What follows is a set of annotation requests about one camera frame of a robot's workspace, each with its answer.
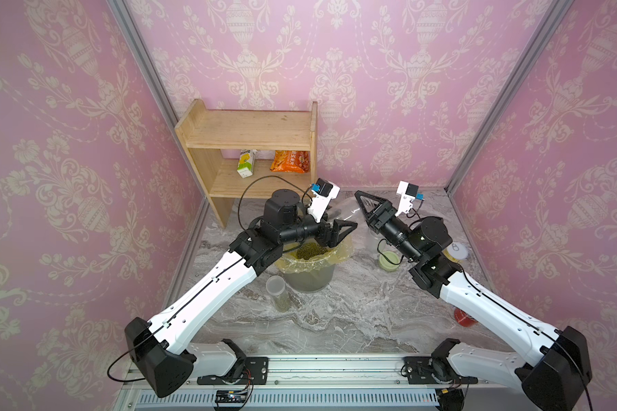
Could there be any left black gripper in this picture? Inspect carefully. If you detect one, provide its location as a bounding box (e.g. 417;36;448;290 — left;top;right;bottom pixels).
278;205;358;248

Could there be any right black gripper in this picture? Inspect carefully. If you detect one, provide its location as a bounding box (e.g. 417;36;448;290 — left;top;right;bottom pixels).
362;192;426;269

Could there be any white lid glass jar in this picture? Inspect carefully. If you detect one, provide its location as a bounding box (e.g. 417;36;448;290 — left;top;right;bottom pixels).
266;276;291;313

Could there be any red lid glass jar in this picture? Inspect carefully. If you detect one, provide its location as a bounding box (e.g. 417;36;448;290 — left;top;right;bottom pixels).
327;196;365;223

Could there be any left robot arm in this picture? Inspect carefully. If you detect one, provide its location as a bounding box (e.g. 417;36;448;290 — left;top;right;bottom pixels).
124;180;358;398

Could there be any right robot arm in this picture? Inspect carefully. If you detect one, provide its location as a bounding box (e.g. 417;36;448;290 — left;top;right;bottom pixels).
355;190;592;410

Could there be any green mung beans pile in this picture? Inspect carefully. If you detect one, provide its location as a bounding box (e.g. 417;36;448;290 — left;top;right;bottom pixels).
297;242;328;260

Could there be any yellow plastic bin liner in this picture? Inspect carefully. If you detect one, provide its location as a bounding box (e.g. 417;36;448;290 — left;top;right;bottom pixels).
274;237;354;274

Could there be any orange snack bag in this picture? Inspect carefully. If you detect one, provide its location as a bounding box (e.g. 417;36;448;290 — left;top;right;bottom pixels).
270;150;310;174

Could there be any white lid yellow jar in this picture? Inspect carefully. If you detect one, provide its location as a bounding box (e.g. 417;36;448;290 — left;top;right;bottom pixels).
443;242;470;263

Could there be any green white juice carton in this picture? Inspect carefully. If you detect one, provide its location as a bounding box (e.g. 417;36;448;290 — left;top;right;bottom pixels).
237;149;257;178

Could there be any wooden two-tier shelf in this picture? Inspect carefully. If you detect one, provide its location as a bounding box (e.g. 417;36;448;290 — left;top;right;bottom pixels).
175;99;318;228

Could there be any red can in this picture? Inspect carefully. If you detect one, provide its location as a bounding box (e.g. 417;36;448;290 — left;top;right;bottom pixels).
453;308;477;327

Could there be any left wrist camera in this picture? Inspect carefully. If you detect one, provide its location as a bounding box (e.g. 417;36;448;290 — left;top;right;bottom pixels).
308;178;340;223

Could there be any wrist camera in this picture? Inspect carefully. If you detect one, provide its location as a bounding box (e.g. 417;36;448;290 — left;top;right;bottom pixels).
308;178;340;223
395;181;423;217

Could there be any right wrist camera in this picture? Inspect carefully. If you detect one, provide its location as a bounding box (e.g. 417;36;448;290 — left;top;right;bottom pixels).
395;181;423;217

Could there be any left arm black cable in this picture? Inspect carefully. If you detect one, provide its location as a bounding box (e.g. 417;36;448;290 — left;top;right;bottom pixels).
235;175;315;232

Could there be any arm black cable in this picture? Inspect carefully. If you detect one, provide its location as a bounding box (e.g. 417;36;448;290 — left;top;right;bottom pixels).
235;175;315;232
376;204;595;411

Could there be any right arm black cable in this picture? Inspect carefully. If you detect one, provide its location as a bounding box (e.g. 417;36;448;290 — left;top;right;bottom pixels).
376;204;595;411

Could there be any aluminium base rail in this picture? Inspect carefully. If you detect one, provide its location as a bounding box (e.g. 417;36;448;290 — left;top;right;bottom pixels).
113;354;535;410

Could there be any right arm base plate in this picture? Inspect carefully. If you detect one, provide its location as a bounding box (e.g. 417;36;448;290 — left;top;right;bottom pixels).
399;356;478;388

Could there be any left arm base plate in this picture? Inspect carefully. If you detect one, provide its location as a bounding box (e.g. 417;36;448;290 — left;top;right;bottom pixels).
196;356;269;385

